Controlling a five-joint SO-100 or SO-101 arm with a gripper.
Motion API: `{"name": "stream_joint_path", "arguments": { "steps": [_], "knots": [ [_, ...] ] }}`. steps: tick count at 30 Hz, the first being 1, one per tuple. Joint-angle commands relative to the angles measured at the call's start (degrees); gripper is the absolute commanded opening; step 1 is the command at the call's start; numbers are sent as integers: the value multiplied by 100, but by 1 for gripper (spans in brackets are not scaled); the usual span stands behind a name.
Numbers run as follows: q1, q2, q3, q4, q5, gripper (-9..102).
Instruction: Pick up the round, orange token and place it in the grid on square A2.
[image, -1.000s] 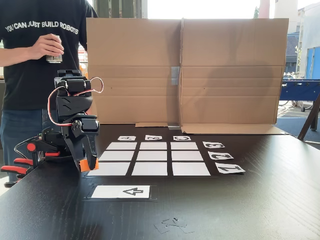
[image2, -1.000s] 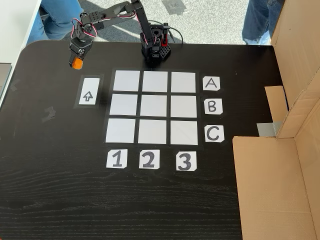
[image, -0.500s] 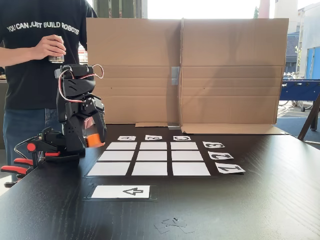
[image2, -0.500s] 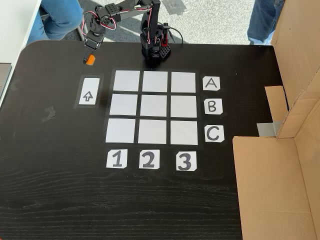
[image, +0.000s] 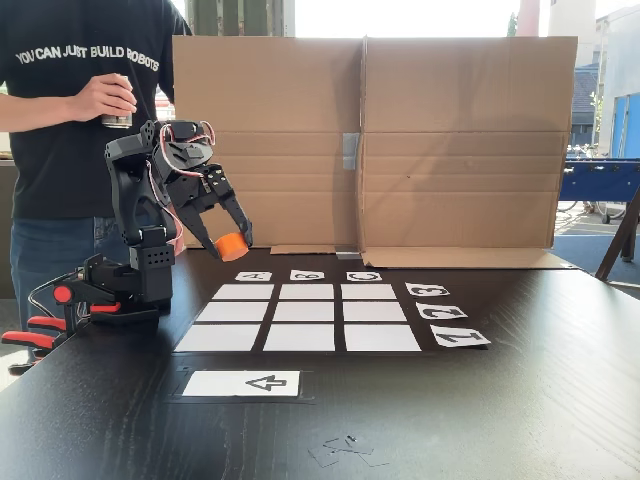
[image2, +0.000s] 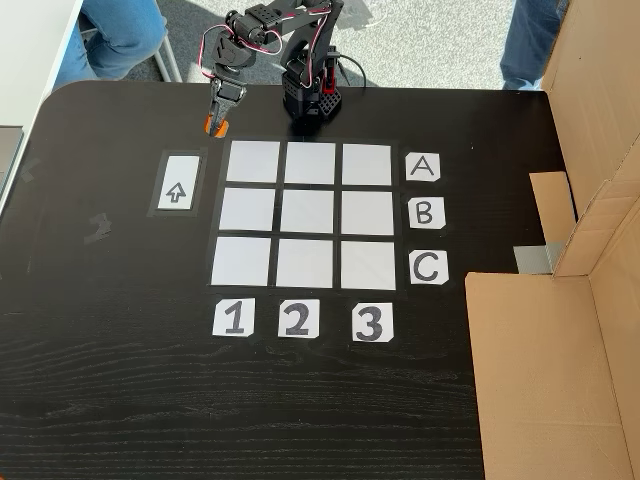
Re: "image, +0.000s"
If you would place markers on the round orange token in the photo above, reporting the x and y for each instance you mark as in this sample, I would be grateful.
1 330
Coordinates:
231 247

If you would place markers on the silver drink can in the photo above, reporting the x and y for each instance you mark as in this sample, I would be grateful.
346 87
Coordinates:
117 121

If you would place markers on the white nine-square grid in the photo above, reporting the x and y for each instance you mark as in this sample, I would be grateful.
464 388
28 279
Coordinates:
300 317

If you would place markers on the person's right hand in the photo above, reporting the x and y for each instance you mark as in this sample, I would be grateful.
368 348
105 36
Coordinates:
102 100

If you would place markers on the brown cardboard box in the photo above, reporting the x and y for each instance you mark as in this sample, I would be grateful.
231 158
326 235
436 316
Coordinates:
270 100
465 125

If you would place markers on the paper sheet letter B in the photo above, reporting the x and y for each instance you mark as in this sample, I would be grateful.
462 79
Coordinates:
307 275

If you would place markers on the person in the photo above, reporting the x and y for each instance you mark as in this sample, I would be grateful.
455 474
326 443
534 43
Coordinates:
60 175

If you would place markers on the red and black clamp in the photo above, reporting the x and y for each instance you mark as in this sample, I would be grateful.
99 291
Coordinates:
75 305

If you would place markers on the white arrow paper sheet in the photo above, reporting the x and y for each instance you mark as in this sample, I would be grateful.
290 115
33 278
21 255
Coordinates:
225 384

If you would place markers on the paper sheet letter C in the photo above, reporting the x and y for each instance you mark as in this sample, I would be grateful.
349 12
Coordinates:
364 276

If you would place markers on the paper sheet number 3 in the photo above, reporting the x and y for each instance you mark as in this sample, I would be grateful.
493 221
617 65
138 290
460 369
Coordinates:
426 289

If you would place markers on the paper sheet number 2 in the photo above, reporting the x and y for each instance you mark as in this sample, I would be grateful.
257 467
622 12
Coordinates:
441 311

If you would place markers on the paper sheet number 1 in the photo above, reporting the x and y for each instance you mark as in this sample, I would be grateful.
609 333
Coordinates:
460 337

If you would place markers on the blue foosball table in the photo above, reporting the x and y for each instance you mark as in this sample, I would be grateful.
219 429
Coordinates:
600 177

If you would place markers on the black trestle leg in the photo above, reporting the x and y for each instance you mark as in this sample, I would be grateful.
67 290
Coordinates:
620 235

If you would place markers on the grey duct tape strip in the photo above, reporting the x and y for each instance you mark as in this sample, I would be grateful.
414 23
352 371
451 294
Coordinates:
348 254
351 150

